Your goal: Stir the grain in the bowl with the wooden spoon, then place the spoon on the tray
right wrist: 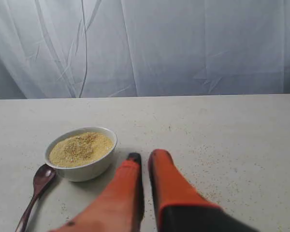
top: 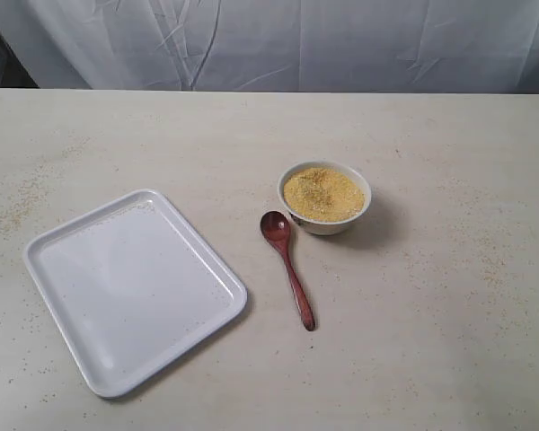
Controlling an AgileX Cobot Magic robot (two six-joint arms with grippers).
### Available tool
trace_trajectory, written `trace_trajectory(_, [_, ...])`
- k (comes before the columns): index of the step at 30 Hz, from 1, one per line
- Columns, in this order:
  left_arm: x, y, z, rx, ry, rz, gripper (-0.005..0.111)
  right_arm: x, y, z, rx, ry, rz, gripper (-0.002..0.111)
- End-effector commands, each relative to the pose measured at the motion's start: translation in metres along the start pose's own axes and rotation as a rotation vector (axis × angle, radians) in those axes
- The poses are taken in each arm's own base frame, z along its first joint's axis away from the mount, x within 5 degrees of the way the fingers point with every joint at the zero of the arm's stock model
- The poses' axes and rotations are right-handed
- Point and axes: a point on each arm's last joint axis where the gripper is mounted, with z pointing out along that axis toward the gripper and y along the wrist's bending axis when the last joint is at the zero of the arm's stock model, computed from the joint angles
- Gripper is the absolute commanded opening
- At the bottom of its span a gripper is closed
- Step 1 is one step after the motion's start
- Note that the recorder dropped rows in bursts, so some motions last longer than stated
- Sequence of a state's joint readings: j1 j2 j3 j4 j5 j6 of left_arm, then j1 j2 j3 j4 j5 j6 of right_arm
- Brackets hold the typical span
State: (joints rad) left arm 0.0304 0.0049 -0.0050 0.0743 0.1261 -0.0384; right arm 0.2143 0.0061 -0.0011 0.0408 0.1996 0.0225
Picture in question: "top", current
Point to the yellow grain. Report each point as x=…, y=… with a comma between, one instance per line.
x=324, y=195

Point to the dark red wooden spoon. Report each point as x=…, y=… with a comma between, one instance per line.
x=276, y=230

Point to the white backdrop cloth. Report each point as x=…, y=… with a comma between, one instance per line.
x=278, y=46

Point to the white ceramic bowl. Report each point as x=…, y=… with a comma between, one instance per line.
x=323, y=228

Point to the white rectangular plastic tray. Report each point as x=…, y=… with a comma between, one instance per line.
x=132, y=286

